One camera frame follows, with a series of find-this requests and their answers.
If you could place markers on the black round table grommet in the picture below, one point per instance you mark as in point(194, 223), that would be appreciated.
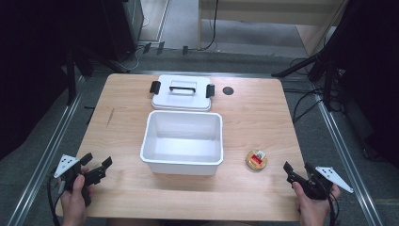
point(228, 91)

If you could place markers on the dark curtain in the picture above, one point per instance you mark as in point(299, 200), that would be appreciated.
point(28, 62)
point(376, 78)

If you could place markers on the black metal stand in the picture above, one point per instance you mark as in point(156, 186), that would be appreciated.
point(71, 78)
point(326, 62)

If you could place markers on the person's right hand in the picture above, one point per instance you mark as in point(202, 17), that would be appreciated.
point(315, 212)

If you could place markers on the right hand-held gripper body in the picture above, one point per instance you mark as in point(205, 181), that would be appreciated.
point(316, 186)

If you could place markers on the black computer cabinet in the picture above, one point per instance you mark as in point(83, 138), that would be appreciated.
point(125, 28)

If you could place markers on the light wooden shelf unit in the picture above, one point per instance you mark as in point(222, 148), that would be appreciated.
point(269, 11)

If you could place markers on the black plug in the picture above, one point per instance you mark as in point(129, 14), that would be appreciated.
point(160, 47)
point(146, 47)
point(185, 50)

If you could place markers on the white plastic storage box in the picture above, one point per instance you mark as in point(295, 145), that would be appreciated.
point(183, 150)

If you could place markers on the person's left hand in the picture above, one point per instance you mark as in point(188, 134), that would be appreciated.
point(73, 207)

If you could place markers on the round yellow tin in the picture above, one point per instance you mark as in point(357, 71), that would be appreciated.
point(256, 160)

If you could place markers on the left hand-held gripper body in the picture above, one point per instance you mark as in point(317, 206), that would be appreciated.
point(67, 164)

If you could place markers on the metal floor rail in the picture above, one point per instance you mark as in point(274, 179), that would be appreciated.
point(345, 150)
point(47, 153)

